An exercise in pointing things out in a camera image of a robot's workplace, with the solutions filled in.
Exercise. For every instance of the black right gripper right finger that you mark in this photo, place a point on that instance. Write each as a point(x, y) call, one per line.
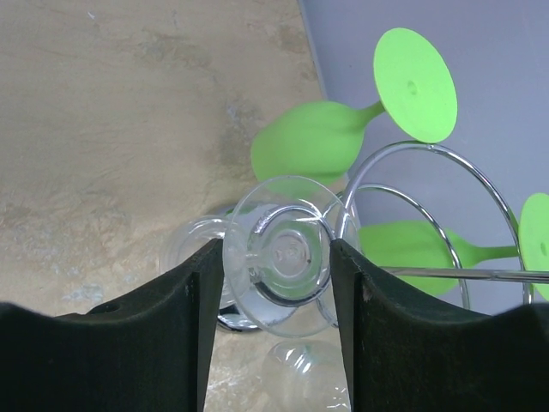
point(404, 350)

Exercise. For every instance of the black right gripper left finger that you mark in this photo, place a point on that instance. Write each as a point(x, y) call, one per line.
point(147, 350)

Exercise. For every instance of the green wine glass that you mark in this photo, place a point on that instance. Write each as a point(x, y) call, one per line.
point(419, 244)
point(321, 139)

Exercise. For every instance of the clear wine glass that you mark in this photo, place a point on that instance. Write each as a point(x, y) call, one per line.
point(275, 255)
point(305, 375)

